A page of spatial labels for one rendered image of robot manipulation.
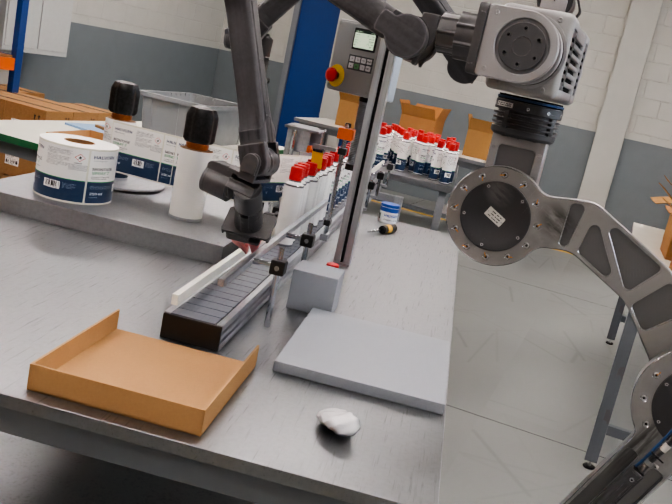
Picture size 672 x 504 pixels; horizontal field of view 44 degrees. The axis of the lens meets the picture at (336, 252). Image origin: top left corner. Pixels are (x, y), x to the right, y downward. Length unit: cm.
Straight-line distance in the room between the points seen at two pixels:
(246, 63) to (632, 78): 810
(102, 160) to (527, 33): 118
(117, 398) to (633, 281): 98
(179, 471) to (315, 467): 20
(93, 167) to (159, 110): 215
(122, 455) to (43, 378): 16
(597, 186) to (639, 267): 790
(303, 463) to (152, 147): 147
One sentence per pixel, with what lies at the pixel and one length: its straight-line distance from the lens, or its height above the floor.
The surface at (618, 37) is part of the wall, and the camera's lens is 969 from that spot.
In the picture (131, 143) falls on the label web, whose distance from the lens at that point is 250.
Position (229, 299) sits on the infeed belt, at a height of 88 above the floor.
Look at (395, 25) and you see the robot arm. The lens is 151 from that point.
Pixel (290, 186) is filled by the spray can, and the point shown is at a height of 104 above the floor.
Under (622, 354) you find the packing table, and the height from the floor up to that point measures 50.
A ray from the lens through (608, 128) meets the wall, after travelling 955.
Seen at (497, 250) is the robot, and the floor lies 107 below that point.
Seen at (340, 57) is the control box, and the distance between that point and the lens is 230.
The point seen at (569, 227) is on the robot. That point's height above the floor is 115.
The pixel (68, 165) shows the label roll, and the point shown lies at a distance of 220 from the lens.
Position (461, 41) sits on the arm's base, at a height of 144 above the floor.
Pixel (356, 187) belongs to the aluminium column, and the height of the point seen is 105.
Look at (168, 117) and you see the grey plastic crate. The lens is 432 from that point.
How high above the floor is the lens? 136
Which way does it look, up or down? 13 degrees down
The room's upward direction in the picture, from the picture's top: 12 degrees clockwise
